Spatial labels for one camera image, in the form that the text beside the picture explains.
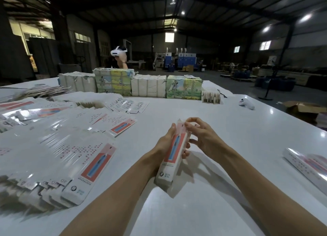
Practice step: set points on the person's left hand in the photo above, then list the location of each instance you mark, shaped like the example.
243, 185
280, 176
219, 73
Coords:
166, 146

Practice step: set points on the person's right hand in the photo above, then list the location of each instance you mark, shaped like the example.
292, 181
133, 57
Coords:
207, 136

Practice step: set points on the toothbrush carton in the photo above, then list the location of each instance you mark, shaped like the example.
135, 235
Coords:
171, 167

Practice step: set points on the pile of carton blanks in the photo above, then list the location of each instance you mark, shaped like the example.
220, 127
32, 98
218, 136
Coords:
51, 141

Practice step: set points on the person's right forearm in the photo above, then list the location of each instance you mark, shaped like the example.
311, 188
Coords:
276, 195

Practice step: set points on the person's left forearm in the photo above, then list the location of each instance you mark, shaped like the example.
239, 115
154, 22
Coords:
115, 200

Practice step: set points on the small beige card stack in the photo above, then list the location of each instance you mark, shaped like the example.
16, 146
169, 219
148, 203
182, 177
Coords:
211, 97

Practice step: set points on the small black tool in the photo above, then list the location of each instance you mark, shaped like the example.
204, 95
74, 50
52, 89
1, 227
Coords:
222, 93

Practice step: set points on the small white object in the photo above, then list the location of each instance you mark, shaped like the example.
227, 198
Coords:
246, 104

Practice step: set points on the green printed carton bundle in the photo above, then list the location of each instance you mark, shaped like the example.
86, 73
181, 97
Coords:
184, 87

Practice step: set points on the row of white cartons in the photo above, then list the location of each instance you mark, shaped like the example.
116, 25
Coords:
148, 86
77, 83

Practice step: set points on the blue machine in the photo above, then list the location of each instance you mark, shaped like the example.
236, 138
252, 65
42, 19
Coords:
185, 62

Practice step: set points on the green yellow carton bundle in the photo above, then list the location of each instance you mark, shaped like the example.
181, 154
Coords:
113, 82

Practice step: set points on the black floor stand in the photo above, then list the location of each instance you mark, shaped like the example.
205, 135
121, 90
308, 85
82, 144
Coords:
273, 82

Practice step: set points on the blue bins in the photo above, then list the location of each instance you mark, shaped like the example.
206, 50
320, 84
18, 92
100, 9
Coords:
276, 83

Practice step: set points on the open cardboard box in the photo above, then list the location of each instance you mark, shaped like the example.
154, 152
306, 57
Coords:
304, 111

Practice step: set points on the square bright window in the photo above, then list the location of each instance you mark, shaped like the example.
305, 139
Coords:
169, 37

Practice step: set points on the white headset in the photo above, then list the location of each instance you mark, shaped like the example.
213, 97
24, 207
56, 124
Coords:
118, 51

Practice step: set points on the white plastic bags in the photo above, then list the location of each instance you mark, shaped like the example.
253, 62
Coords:
322, 120

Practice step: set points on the grey crate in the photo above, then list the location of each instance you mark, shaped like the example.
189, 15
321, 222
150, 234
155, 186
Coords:
69, 68

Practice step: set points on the pile of grey flat sheets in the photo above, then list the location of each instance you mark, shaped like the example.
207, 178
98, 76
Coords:
38, 92

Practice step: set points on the dark grey cabinet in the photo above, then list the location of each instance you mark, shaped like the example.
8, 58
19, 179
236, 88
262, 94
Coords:
43, 58

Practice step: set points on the small wall window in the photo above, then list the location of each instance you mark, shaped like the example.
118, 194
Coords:
236, 49

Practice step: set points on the double wall window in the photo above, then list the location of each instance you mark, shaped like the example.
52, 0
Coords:
265, 45

